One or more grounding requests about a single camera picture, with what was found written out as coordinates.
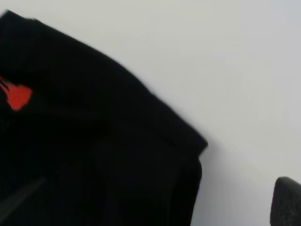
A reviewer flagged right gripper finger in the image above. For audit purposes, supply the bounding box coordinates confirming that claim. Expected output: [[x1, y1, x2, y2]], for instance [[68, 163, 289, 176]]
[[270, 177, 301, 226]]

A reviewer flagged black printed t-shirt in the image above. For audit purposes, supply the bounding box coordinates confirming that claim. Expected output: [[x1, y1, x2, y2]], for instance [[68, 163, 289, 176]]
[[0, 11, 208, 226]]

